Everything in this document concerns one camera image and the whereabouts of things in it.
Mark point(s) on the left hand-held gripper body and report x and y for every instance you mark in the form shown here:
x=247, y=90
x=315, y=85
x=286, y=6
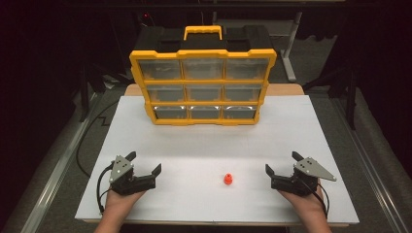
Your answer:
x=121, y=168

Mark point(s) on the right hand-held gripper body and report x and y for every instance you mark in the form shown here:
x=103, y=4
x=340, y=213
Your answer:
x=307, y=168

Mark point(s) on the small red plastic part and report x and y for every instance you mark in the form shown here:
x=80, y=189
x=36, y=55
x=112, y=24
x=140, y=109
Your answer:
x=228, y=179

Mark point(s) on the yellow black drawer organizer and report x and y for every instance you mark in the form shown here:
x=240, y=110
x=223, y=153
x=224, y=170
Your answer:
x=202, y=82

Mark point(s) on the person's left hand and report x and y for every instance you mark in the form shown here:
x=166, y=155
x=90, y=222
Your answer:
x=118, y=202

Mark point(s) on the person's right hand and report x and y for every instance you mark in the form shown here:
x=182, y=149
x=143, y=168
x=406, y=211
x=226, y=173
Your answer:
x=307, y=204

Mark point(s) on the white foam board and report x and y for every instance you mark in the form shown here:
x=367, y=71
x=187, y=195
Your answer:
x=194, y=152

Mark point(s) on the set of clear drawers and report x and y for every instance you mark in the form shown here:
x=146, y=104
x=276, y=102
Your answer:
x=165, y=93

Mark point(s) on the white metal stand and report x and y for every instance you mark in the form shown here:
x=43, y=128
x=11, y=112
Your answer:
x=290, y=48

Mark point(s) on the metal floor rail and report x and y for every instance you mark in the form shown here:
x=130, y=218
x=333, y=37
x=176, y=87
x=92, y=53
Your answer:
x=55, y=174
x=372, y=168

